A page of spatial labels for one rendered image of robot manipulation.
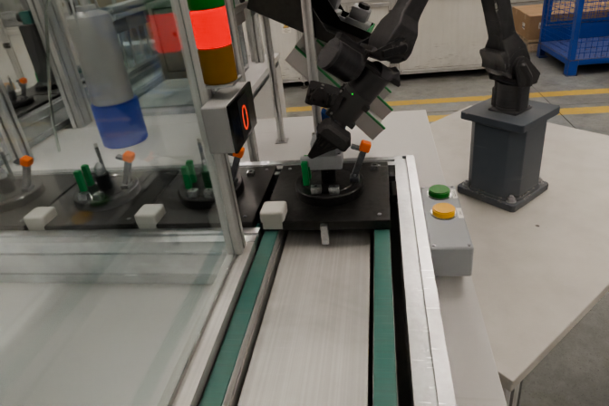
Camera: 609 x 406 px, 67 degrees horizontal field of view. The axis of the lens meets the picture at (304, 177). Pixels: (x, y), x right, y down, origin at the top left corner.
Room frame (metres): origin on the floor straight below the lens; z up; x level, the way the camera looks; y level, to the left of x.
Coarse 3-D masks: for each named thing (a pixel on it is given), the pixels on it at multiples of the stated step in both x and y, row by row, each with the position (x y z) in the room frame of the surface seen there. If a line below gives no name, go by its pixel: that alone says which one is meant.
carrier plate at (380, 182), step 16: (288, 176) 0.91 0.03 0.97; (368, 176) 0.86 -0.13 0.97; (384, 176) 0.86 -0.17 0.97; (288, 192) 0.84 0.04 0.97; (368, 192) 0.80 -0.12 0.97; (384, 192) 0.79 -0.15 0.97; (288, 208) 0.77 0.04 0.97; (304, 208) 0.76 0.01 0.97; (320, 208) 0.76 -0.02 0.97; (336, 208) 0.75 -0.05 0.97; (352, 208) 0.74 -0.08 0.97; (368, 208) 0.74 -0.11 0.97; (384, 208) 0.73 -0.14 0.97; (288, 224) 0.72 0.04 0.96; (304, 224) 0.72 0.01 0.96; (320, 224) 0.71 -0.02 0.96; (336, 224) 0.71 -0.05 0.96; (352, 224) 0.70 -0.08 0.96; (368, 224) 0.70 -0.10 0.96; (384, 224) 0.69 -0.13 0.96
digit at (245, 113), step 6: (240, 102) 0.65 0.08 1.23; (246, 102) 0.68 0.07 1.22; (240, 108) 0.65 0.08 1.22; (246, 108) 0.68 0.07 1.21; (240, 114) 0.64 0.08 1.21; (246, 114) 0.67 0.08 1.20; (240, 120) 0.64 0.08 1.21; (246, 120) 0.67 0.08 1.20; (246, 126) 0.66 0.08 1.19; (246, 132) 0.66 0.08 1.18
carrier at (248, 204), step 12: (240, 168) 0.98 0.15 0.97; (252, 168) 0.98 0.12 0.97; (264, 168) 0.97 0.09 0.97; (276, 168) 0.97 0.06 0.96; (240, 180) 0.88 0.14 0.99; (252, 180) 0.91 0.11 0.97; (264, 180) 0.90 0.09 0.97; (240, 192) 0.85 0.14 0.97; (252, 192) 0.85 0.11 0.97; (264, 192) 0.85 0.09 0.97; (240, 204) 0.81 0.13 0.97; (252, 204) 0.81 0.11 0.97; (240, 216) 0.77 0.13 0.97; (252, 216) 0.76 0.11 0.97
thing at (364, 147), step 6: (354, 144) 0.82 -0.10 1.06; (360, 144) 0.82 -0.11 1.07; (366, 144) 0.81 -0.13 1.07; (360, 150) 0.81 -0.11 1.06; (366, 150) 0.80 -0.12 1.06; (360, 156) 0.81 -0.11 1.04; (360, 162) 0.81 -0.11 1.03; (354, 168) 0.81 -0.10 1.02; (360, 168) 0.81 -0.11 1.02; (354, 174) 0.81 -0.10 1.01
